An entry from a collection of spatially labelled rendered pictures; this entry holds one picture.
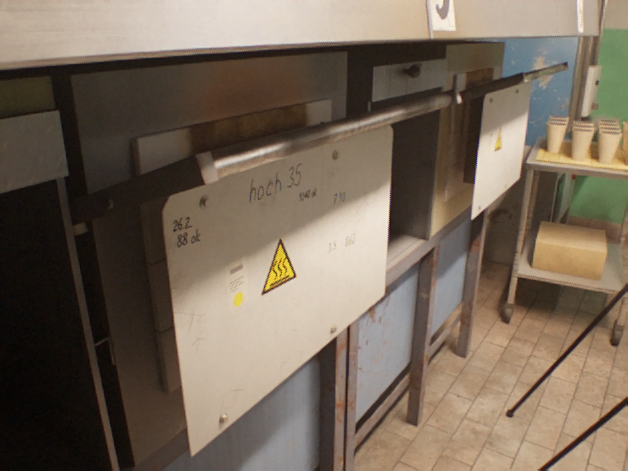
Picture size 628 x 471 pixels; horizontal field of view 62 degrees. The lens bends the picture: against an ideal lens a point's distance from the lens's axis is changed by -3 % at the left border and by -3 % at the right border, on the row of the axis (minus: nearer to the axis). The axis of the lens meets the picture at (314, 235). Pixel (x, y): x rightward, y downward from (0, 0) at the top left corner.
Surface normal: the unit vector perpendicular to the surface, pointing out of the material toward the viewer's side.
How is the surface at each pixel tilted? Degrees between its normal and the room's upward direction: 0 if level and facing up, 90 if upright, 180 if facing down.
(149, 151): 90
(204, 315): 90
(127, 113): 90
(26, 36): 80
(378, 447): 0
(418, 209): 90
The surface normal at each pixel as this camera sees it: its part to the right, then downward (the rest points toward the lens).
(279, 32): 0.81, 0.04
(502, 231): -0.56, 0.30
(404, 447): 0.00, -0.93
